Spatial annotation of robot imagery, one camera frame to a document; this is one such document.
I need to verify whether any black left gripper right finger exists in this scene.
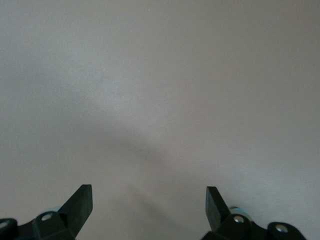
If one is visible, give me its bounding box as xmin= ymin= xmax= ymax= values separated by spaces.
xmin=201 ymin=186 xmax=307 ymax=240

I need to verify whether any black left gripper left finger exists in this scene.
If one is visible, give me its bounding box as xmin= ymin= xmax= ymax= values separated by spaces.
xmin=0 ymin=184 xmax=93 ymax=240

